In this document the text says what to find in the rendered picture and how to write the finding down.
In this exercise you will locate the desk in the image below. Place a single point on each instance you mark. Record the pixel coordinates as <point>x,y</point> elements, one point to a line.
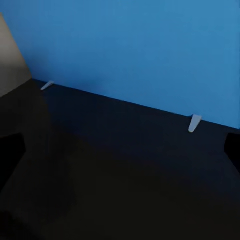
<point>99,168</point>

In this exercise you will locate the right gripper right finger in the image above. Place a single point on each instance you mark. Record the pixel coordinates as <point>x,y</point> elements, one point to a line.
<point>232,149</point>

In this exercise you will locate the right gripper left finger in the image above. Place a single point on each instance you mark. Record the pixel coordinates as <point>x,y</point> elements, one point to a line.
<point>12,150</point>

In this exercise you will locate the room divider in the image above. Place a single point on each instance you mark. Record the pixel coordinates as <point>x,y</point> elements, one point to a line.
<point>178,56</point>

